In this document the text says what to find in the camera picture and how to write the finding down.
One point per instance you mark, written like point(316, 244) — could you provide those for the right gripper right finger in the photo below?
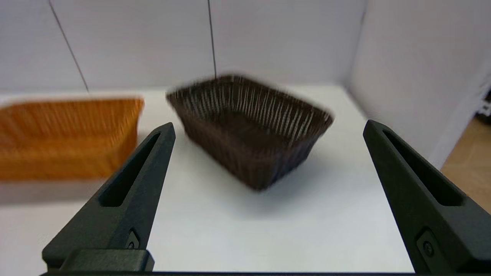
point(433, 218)

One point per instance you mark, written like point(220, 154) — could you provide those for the dark brown wicker basket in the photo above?
point(249, 145)

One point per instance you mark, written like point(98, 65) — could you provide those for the orange wicker basket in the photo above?
point(65, 138)

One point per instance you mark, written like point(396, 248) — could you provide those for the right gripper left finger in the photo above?
point(126, 218)

